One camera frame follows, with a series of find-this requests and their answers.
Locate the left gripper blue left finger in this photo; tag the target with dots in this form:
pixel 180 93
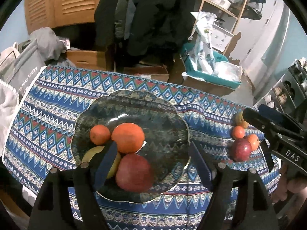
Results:
pixel 52 208

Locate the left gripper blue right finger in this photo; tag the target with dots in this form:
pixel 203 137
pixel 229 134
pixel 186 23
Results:
pixel 253 209

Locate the red apple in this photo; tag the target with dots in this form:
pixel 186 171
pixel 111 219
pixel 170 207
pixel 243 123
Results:
pixel 240 150
pixel 134 174

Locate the yellow-green pear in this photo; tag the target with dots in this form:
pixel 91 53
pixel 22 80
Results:
pixel 103 161

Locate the small orange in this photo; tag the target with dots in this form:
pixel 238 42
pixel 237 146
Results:
pixel 238 132
pixel 99 135

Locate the yellow pear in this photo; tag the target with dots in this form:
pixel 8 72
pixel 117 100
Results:
pixel 239 120

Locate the red apple front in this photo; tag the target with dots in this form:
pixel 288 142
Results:
pixel 134 174

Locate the large orange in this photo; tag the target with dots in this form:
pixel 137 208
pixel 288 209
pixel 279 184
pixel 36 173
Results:
pixel 129 137

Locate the person right hand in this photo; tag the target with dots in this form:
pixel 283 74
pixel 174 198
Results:
pixel 295 185

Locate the shoe rack with shoes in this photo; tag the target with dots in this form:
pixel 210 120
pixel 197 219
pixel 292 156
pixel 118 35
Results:
pixel 289 91

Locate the patterned blue tablecloth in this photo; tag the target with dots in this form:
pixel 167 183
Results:
pixel 41 134

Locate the cardboard box under crate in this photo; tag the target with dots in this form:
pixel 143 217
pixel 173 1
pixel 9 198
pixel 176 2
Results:
pixel 176 77

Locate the clear plastic bag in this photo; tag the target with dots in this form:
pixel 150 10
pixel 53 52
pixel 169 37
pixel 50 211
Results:
pixel 228 71

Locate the dark glass scalloped plate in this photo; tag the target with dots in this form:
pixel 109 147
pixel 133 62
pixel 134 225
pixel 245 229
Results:
pixel 166 139

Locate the teal plastic crate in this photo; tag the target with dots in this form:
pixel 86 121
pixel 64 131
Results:
pixel 203 71

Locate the white patterned storage box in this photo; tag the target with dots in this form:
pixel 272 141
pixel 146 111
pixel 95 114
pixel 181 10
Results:
pixel 220 38

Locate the white rice bag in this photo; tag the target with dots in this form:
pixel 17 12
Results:
pixel 203 28

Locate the grey hanging bag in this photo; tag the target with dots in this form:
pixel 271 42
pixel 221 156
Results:
pixel 253 10

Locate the grey tote bag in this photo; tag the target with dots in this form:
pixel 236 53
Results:
pixel 19 69

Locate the wooden drawer box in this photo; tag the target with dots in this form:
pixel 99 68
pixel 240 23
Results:
pixel 94 60

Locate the open cardboard box floor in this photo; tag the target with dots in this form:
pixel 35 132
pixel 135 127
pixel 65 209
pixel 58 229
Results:
pixel 148 71

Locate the white cooking pot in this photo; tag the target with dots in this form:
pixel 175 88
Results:
pixel 225 4

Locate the grey clothes pile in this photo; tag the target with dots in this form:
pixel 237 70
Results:
pixel 52 48

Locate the wooden shelf rack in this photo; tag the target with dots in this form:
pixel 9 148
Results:
pixel 229 13

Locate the black hanging coat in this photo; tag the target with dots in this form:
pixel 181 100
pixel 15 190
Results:
pixel 151 31

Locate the wooden louvered wardrobe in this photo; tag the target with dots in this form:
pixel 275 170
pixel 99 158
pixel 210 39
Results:
pixel 57 13

